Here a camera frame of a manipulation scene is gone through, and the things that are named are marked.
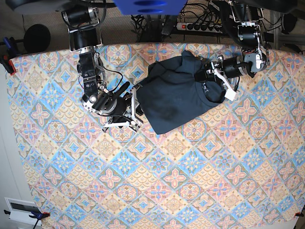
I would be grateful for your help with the dark blue t-shirt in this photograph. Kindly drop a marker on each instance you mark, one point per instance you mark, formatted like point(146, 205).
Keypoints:
point(170, 97)

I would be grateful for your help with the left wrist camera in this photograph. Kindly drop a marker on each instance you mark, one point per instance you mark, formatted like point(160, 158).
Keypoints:
point(230, 94)

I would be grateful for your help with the red clamp bottom right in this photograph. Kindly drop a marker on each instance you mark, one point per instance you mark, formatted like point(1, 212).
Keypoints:
point(299, 214)

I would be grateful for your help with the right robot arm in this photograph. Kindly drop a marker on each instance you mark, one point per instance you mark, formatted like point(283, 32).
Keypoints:
point(82, 20)

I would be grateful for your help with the patterned tablecloth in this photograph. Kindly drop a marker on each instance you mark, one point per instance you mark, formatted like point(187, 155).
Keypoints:
point(240, 165)

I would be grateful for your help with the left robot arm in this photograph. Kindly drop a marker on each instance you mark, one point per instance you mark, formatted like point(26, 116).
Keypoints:
point(241, 22)

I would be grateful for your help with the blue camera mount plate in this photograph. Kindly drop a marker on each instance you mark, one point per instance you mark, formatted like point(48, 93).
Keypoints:
point(150, 7)

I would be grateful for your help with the red black clamp left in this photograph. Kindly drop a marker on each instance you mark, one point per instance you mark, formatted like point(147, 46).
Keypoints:
point(7, 64)

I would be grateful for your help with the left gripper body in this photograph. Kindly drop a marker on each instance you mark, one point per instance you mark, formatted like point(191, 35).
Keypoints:
point(230, 68)

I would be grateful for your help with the white power strip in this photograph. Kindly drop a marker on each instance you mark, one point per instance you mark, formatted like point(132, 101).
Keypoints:
point(183, 26)

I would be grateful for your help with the blue clamp bottom left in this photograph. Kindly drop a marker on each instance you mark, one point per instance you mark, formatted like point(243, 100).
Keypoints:
point(38, 215)

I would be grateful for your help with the white floor vent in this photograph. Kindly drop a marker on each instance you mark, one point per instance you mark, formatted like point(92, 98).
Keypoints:
point(20, 210)

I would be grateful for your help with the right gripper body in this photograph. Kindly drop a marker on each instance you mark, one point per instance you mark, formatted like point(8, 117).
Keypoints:
point(118, 106)

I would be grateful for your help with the black round stool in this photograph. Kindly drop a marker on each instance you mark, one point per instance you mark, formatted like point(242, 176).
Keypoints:
point(37, 38)

